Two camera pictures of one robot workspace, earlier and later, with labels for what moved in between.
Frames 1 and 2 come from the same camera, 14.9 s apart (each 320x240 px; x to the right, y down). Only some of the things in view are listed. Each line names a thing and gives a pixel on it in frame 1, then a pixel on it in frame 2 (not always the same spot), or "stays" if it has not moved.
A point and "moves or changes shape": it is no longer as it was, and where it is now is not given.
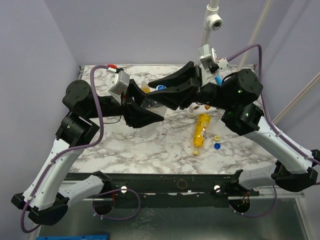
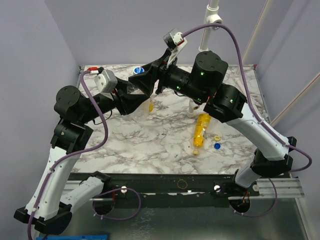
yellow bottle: [203, 122] stays
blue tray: [82, 237] stays
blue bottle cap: [217, 146] stays
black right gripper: [198, 83] to [161, 78]
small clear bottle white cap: [154, 105] moves or changes shape
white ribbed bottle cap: [161, 87] moves or changes shape
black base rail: [172, 189] stays
